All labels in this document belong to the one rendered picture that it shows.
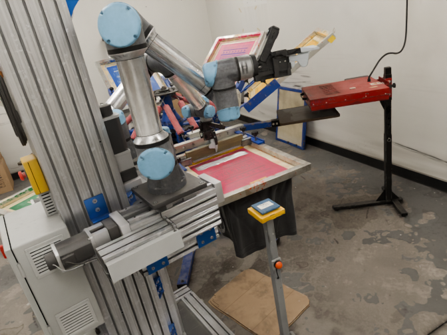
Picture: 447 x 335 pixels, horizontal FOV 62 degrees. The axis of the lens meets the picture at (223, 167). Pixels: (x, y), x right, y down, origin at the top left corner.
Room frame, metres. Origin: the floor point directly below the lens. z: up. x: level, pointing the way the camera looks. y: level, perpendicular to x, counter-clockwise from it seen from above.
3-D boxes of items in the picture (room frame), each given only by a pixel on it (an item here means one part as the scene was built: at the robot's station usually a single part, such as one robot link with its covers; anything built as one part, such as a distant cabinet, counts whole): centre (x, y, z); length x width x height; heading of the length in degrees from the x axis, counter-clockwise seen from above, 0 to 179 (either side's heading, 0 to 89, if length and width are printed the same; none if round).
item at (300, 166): (2.09, -0.05, 0.97); 0.79 x 0.58 x 0.04; 23
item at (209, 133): (2.27, 0.06, 1.16); 0.09 x 0.08 x 0.12; 113
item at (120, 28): (1.17, 0.21, 1.63); 0.15 x 0.12 x 0.55; 4
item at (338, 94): (2.88, -1.05, 1.06); 0.61 x 0.46 x 0.12; 83
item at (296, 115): (2.98, -0.31, 0.91); 1.34 x 0.40 x 0.08; 83
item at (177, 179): (1.31, 0.22, 1.31); 0.15 x 0.15 x 0.10
